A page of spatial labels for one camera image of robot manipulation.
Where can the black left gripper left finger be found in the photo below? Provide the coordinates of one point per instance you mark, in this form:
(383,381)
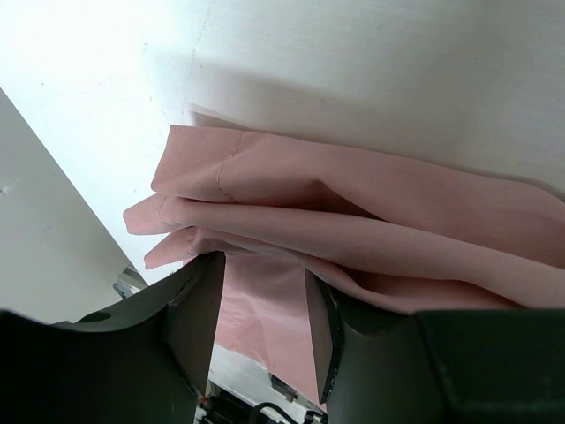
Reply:
(186,306)

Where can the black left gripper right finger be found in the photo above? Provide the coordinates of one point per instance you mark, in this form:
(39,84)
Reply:
(362,355)

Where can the pink trousers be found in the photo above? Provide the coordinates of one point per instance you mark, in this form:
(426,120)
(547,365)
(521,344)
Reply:
(397,233)

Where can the white front cover board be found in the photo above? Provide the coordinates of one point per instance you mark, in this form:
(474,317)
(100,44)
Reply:
(58,262)

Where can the aluminium table frame rail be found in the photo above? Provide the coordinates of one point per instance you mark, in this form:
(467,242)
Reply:
(128,283)

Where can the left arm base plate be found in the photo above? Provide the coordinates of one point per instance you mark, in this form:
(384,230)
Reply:
(280,404)

